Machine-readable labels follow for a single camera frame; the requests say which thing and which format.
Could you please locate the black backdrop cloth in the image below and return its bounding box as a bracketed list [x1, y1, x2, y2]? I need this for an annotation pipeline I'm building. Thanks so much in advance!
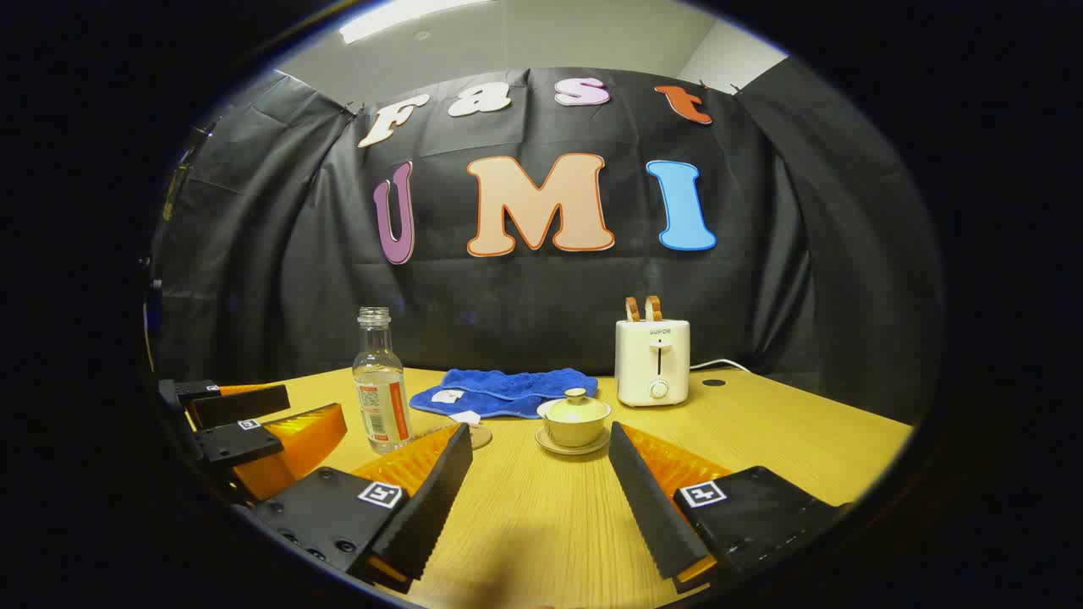
[152, 55, 944, 424]

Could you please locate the cream toaster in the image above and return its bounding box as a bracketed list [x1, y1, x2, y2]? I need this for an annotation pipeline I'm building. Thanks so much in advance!
[615, 319, 691, 408]

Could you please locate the cream ceramic saucer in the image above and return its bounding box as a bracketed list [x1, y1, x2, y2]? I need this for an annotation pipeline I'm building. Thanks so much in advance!
[535, 425, 612, 457]

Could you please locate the cream ceramic teacup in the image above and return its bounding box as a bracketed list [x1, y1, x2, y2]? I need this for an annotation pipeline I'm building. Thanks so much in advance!
[536, 398, 613, 448]

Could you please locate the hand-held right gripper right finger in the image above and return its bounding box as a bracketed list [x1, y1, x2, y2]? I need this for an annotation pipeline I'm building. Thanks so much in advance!
[607, 421, 851, 593]

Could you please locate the blue towel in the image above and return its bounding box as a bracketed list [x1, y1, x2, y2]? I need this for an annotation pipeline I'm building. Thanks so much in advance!
[410, 367, 599, 420]

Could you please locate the clear plastic water bottle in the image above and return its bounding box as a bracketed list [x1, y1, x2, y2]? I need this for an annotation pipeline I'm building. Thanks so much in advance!
[353, 307, 413, 455]

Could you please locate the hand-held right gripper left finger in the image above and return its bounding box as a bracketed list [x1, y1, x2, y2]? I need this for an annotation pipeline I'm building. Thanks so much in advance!
[245, 423, 475, 595]

